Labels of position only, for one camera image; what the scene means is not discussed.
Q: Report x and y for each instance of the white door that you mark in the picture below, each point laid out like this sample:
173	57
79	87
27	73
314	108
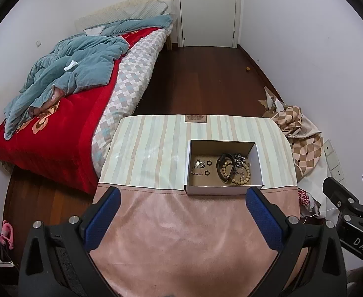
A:
209	12

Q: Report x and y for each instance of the pink plastic hanger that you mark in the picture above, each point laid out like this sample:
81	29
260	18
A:
6	235

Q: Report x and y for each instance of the bed with red blanket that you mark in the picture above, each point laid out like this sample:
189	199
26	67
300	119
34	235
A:
60	136

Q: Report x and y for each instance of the brown checkered cloth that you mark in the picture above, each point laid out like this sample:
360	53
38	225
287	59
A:
305	142

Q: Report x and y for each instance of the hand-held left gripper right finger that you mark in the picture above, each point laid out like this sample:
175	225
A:
263	219

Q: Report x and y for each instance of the white wall socket strip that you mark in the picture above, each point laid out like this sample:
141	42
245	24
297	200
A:
334	161

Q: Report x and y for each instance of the pink and striped tablecloth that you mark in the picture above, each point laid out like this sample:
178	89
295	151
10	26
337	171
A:
175	232

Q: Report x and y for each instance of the checkered mattress sheet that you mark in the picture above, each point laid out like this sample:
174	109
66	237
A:
132	83

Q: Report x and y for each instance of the white cardboard box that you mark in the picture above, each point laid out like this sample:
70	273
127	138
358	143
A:
218	189

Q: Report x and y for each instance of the brown tablecloth label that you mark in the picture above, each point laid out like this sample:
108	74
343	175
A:
196	118

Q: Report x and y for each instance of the white tissue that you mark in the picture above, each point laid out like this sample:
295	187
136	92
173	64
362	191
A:
70	66

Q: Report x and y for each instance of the red patterned cloth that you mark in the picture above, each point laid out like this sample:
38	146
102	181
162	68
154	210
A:
304	198

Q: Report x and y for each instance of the teal quilt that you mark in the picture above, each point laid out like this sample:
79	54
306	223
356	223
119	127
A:
82	58

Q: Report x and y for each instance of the white bed frame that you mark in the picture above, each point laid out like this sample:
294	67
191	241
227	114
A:
172	34

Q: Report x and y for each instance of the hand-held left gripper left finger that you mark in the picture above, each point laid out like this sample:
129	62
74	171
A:
104	219

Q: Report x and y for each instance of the white cloth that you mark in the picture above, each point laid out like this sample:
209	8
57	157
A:
314	188

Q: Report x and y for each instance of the pale pillow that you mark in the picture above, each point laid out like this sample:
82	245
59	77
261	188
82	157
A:
125	10

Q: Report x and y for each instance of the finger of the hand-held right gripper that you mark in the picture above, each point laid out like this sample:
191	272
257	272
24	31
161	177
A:
343	199

